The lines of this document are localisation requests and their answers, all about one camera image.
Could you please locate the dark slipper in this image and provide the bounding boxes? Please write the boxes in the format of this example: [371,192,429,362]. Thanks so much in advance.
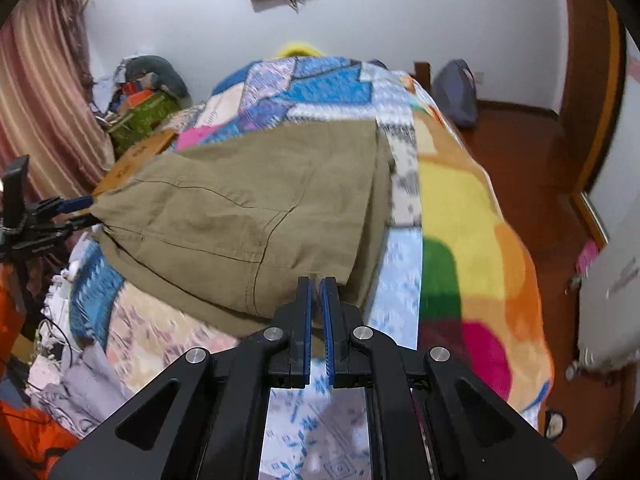
[542,410,568,442]

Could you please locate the white wheeled cabinet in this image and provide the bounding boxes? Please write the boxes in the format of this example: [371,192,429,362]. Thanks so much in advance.
[565,210,640,386]

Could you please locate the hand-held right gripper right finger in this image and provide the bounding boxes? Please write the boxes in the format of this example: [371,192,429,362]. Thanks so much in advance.
[321,276,577,480]

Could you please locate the striped pink brown curtain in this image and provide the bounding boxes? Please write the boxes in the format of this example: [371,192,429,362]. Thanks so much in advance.
[0,0,113,201]

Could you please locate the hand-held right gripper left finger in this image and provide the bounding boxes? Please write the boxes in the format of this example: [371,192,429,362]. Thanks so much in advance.
[47,276,315,480]

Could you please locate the brown wooden door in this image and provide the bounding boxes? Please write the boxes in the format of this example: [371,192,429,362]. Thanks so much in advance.
[557,0,618,196]

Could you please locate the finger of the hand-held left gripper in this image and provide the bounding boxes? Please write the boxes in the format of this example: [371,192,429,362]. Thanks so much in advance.
[47,214,99,241]
[37,195,94,216]

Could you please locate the pile of mixed clothes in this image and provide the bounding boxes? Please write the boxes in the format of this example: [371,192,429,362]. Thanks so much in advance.
[105,60,156,116]

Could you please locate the grey backpack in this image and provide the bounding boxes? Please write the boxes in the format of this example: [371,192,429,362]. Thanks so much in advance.
[432,59,480,128]

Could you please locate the striped blanket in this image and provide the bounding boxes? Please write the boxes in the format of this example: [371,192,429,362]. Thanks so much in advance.
[167,102,216,133]

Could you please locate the green storage bag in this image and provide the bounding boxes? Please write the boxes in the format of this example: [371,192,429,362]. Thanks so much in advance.
[107,91,181,158]

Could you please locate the black floor cable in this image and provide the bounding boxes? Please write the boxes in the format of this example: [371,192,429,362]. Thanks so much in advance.
[36,317,76,358]

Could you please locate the pink floor object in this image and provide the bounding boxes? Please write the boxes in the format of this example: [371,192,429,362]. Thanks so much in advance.
[575,241,600,273]

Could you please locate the wooden wardrobe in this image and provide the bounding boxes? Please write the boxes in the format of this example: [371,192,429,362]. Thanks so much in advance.
[572,0,640,246]

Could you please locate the orange cloth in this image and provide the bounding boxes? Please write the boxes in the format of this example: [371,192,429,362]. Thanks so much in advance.
[0,400,78,467]

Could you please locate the olive green pants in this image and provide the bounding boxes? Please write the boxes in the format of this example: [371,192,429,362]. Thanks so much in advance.
[91,121,396,338]

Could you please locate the blue patchwork blanket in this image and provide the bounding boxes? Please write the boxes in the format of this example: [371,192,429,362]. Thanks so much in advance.
[30,56,426,480]

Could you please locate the grey clothes heap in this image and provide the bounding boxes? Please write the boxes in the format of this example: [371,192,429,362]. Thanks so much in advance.
[35,345,132,436]

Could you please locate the white wardrobe sliding door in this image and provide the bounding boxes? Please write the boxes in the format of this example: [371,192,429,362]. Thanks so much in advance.
[590,30,640,241]

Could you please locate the colourful fleece blanket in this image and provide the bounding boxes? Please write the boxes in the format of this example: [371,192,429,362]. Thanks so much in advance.
[385,65,555,431]

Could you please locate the yellow curved bed headboard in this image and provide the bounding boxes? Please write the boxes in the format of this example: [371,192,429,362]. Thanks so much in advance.
[276,44,326,59]

